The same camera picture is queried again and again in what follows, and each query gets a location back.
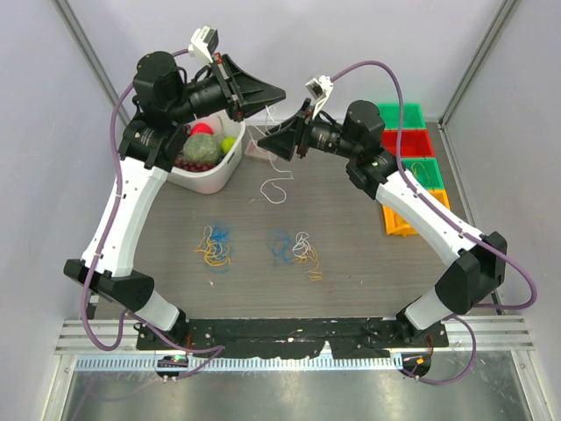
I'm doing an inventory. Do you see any coloured wire bundle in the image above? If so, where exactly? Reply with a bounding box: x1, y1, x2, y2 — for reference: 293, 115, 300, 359
267, 227, 325, 282

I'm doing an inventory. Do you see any dark red grape bunch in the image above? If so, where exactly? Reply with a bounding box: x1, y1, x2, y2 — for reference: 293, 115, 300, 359
174, 156, 217, 173

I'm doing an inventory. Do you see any yellow storage bin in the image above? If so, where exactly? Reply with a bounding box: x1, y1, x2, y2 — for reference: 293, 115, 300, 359
382, 189, 451, 238

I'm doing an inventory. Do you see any lime green fruit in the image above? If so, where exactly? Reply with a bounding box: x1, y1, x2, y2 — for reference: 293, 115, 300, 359
220, 137, 237, 154

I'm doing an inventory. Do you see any red playing card box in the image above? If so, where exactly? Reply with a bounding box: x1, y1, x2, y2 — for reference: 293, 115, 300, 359
245, 139, 277, 163

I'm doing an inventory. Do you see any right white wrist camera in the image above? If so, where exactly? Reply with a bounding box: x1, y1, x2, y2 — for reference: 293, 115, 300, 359
305, 75, 334, 118

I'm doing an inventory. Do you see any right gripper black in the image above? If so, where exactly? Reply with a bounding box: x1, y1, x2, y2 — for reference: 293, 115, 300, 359
259, 98, 360, 161

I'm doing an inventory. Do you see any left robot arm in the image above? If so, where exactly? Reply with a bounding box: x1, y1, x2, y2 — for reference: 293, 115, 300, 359
63, 51, 286, 351

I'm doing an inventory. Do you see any far green storage bin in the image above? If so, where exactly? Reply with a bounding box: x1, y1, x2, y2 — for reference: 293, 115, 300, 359
378, 103, 426, 131

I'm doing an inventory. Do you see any red storage bin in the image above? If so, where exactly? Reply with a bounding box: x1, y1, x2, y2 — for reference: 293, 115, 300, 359
381, 130, 435, 158

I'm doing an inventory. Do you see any blue yellow wire pile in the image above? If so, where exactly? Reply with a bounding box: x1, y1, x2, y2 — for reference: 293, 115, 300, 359
195, 221, 233, 273

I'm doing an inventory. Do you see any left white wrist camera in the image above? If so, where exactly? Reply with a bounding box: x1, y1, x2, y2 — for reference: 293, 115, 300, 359
188, 25, 219, 65

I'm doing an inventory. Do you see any white slotted cable duct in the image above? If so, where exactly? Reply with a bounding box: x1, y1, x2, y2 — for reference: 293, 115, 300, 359
75, 354, 403, 373

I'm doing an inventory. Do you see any white wire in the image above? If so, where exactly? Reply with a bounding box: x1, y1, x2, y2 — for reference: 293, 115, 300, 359
252, 103, 295, 206

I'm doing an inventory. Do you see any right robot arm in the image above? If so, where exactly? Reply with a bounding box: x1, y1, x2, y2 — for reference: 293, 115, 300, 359
258, 100, 507, 346

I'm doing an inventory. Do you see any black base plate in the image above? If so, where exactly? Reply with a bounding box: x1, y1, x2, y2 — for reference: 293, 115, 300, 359
134, 318, 449, 360

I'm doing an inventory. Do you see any red pink fruit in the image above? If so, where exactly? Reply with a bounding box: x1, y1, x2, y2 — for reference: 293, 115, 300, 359
190, 123, 214, 135

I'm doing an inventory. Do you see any green storage bin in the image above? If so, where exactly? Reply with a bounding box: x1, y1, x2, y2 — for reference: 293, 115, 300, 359
401, 157, 444, 190
378, 103, 426, 131

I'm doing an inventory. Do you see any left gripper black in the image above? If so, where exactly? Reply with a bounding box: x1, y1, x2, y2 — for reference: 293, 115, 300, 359
168, 53, 285, 125

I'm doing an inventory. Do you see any white plastic basket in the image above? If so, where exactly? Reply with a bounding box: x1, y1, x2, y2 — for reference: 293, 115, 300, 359
167, 111, 245, 194

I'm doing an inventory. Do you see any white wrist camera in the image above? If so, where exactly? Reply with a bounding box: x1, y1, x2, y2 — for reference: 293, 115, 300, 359
188, 25, 219, 65
305, 75, 334, 118

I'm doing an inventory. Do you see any near green storage bin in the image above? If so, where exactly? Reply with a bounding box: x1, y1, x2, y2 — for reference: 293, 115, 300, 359
401, 157, 444, 190

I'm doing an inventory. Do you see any green round melon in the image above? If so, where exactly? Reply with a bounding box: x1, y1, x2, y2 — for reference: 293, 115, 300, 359
182, 133, 223, 164

